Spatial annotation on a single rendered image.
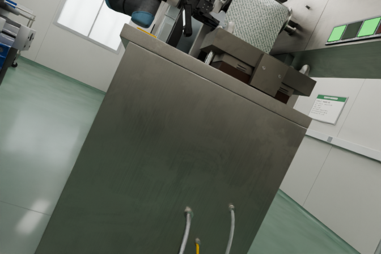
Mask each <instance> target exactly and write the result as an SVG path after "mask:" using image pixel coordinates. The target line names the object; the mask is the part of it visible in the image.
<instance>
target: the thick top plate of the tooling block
mask: <svg viewBox="0 0 381 254"><path fill-rule="evenodd" d="M200 49H201V50H202V51H204V52H206V53H208V54H209V53H210V51H211V50H213V51H215V52H216V55H218V54H222V53H227V54H229V55H231V56H233V57H235V58H236V59H238V60H240V61H242V62H244V63H245V64H247V65H249V66H251V67H253V68H255V67H256V65H257V63H258V61H259V58H260V56H261V54H264V53H265V52H263V51H262V50H260V49H258V48H257V47H255V46H253V45H251V44H249V43H248V42H246V41H244V40H242V39H240V38H238V37H237V36H235V35H233V34H231V33H229V32H228V31H226V30H225V29H223V28H221V27H219V28H217V29H215V30H214V31H212V32H210V33H208V34H207V35H206V36H205V38H204V40H203V42H202V45H201V47H200ZM265 54H267V53H265ZM267 55H268V56H270V57H271V58H274V57H272V56H271V55H269V54H267ZM274 59H275V60H277V61H279V62H281V61H280V60H278V59H276V58H274ZM281 63H282V64H284V65H286V66H288V67H289V68H288V70H287V72H286V74H285V76H284V78H283V80H282V83H283V84H285V85H287V86H289V87H291V88H292V89H294V92H293V94H292V95H300V96H308V97H310V95H311V93H312V90H313V89H314V87H315V85H316V82H317V81H315V80H313V79H312V78H310V77H308V76H306V75H304V74H303V73H301V72H299V71H298V70H295V69H294V68H292V67H290V66H289V65H287V64H285V63H283V62H281Z"/></svg>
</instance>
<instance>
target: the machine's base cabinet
mask: <svg viewBox="0 0 381 254"><path fill-rule="evenodd" d="M306 131H307V129H306V128H304V127H302V126H300V125H298V124H296V123H294V122H292V121H290V120H288V119H286V118H284V117H282V116H280V115H278V114H276V113H274V112H272V111H270V110H268V109H266V108H264V107H262V106H260V105H258V104H256V103H254V102H252V101H250V100H248V99H246V98H244V97H242V96H240V95H237V94H235V93H233V92H231V91H229V90H227V89H225V88H223V87H221V86H219V85H217V84H215V83H213V82H211V81H209V80H207V79H205V78H203V77H201V76H199V75H197V74H195V73H193V72H191V71H189V70H187V69H185V68H183V67H181V66H179V65H177V64H175V63H173V62H171V61H169V60H167V59H165V58H163V57H161V56H159V55H157V54H155V53H153V52H151V51H149V50H147V49H145V48H143V47H140V46H138V45H136V44H134V43H132V42H129V43H128V46H127V47H126V49H125V52H124V54H123V56H122V58H121V61H120V63H119V65H118V67H117V70H116V72H115V74H114V76H113V78H112V81H111V83H110V85H109V87H108V89H107V92H106V94H105V97H104V99H103V101H102V103H101V105H100V108H99V110H98V112H97V114H96V116H95V119H94V121H93V123H92V125H91V128H90V130H89V132H88V135H87V137H86V139H85V141H84V143H83V145H82V147H81V150H80V152H79V155H78V157H77V159H76V161H75V163H74V166H73V168H72V170H71V173H70V175H69V177H68V179H67V182H66V184H65V186H64V188H63V190H62V193H61V195H60V197H59V199H58V201H57V204H56V206H55V208H54V210H53V213H52V215H51V217H50V220H49V222H48V224H47V226H46V229H45V231H44V233H43V235H42V237H41V240H40V242H39V245H38V246H37V248H36V251H35V253H34V254H177V253H178V251H179V248H180V244H181V241H182V238H183V234H184V229H185V220H186V218H185V216H184V211H185V210H186V209H191V210H192V211H193V217H192V218H191V226H190V232H189V237H188V241H187V245H186V248H185V251H184V254H196V246H195V244H194V240H195V239H199V240H200V242H201V245H200V246H199V254H225V253H226V248H227V244H228V240H229V236H230V229H231V213H230V212H229V210H228V207H229V206H230V205H233V206H234V207H235V208H236V212H235V213H234V216H235V226H234V234H233V239H232V244H231V248H230V253H229V254H247V253H248V251H249V249H250V246H251V244H252V242H253V240H254V238H255V236H256V234H257V232H258V230H259V228H260V226H261V224H262V222H263V220H264V218H265V216H266V214H267V212H268V210H269V208H270V206H271V204H272V201H273V199H274V197H275V195H276V193H277V191H278V189H279V187H280V185H281V183H282V181H283V178H284V177H285V175H286V173H287V170H288V169H289V167H290V165H291V163H292V161H293V159H294V157H295V154H296V152H297V150H298V148H299V146H300V144H301V142H302V140H303V138H304V136H305V134H306Z"/></svg>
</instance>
